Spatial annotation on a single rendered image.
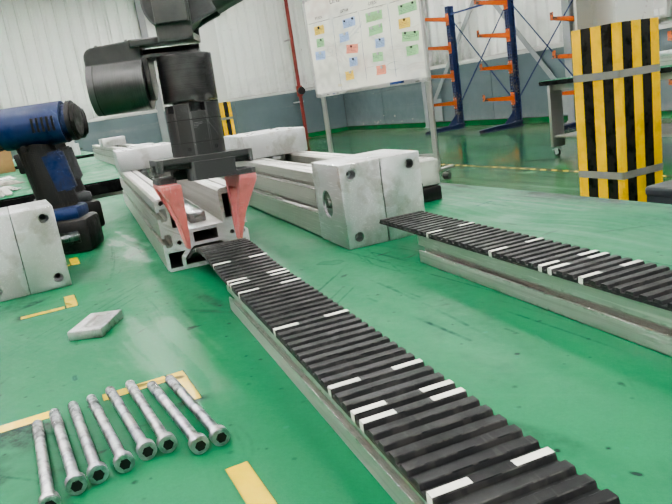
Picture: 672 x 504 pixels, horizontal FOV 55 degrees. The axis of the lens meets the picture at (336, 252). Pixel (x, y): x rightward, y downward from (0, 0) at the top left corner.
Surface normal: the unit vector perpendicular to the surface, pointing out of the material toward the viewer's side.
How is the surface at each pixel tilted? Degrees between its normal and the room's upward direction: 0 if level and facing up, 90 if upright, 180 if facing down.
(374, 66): 90
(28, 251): 90
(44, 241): 90
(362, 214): 90
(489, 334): 0
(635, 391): 0
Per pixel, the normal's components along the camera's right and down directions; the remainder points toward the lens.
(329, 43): -0.69, 0.26
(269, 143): 0.36, 0.17
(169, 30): 0.11, 0.26
